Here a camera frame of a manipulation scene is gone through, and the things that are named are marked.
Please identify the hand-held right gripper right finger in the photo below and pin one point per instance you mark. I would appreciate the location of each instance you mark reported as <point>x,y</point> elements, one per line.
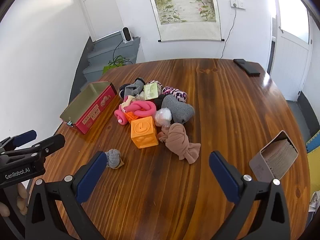
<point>223,177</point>

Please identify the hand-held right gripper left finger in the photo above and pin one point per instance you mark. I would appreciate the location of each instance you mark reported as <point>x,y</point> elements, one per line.
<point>91,177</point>

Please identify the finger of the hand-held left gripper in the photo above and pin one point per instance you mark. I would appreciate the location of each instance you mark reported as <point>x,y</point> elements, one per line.
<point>25,136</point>
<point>50,142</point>

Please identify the small grey sock ball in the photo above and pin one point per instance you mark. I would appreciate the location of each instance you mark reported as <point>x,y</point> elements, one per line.
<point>113,157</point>

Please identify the red tin container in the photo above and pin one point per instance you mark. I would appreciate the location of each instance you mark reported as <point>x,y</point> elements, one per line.
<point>92,116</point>

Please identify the tan stocking bundle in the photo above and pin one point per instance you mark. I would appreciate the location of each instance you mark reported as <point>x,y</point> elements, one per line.
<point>178,140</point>

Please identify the yellow-orange toy cube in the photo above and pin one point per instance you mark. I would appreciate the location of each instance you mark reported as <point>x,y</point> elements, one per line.
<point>143,132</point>

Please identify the cream sock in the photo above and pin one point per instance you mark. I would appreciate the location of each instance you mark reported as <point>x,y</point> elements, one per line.
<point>126,102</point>

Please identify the grey fuzzy sock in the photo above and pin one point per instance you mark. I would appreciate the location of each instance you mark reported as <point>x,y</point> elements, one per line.
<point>177,108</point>

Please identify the pink knotted foam tube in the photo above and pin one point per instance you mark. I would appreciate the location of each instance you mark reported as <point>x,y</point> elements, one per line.
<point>140,110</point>

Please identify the plastic-wrapped white roll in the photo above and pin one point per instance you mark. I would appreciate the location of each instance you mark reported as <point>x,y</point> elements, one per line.
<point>163,116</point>

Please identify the pink leopard sock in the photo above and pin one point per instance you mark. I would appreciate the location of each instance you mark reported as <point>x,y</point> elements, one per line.
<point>178,93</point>

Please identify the grey black-cuffed sock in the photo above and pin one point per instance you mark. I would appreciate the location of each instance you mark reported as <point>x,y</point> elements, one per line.
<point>132,88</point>

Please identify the black sock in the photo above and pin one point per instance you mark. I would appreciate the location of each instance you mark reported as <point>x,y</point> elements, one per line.
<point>158,101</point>

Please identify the green label packet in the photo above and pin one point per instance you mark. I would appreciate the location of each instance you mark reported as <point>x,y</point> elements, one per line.
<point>150,91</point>

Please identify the pink patterned sock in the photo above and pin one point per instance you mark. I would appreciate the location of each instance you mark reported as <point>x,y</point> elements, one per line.
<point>153,82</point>

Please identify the person's left hand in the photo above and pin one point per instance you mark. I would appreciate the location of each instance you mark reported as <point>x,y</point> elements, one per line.
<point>22,191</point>

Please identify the teal binder clip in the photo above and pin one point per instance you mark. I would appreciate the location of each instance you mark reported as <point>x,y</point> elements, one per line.
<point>69,123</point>

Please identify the grey card box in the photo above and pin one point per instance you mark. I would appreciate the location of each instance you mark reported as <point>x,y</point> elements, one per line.
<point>260,167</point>

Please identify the stack of brown cards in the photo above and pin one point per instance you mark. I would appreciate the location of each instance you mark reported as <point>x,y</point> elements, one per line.
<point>280,157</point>

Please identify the yellow blue foam mat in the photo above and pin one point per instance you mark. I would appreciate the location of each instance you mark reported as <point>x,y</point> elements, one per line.
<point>313,162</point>

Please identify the green gift bag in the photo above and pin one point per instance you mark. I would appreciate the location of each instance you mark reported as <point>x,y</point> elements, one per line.
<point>108,69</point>

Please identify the white cloth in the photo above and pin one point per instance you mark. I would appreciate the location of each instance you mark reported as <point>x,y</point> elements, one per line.
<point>314,202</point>

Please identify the grey staircase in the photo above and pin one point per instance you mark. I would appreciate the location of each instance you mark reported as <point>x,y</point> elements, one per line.
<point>100,55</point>

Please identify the black phone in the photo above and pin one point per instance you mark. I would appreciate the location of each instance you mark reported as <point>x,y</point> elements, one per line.
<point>247,67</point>

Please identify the white device on stand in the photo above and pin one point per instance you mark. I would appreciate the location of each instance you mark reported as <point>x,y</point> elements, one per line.
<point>126,33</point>

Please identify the white door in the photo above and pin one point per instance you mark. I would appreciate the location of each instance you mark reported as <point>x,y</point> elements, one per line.
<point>292,60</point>
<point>100,12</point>

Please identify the wall scroll painting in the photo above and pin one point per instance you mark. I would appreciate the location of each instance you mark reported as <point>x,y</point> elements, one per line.
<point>185,10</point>

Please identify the white wall socket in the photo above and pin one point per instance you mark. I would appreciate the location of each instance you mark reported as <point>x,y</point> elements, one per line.
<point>237,4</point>

